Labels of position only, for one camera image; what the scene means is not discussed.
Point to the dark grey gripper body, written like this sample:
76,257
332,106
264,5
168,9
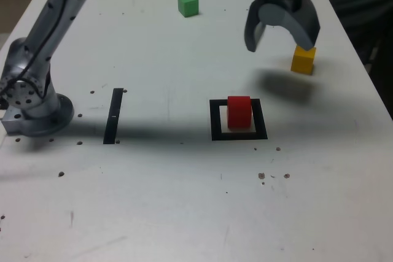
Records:
291,1

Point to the black tape square outline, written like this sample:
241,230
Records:
215,121

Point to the red cube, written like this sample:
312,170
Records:
239,113

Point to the yellow cube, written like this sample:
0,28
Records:
302,61

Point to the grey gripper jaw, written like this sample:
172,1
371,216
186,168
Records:
304,29
252,32

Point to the black tape strip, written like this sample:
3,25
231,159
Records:
113,114

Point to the green cube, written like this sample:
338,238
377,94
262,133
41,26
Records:
188,5

